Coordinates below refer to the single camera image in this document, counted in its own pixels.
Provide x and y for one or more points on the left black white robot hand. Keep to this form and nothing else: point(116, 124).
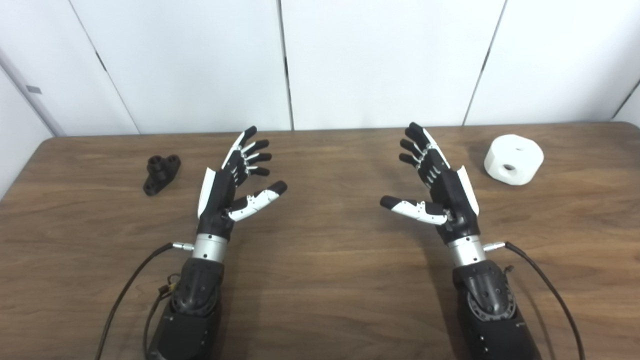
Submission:
point(218, 192)

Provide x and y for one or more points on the small grey wall tag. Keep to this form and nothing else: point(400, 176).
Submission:
point(33, 89)

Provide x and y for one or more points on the black plastic holder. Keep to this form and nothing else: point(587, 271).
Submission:
point(160, 172)

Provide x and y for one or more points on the round white plastic piece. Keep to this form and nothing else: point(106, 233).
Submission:
point(530, 165)

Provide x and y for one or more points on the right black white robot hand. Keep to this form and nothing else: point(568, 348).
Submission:
point(452, 197)

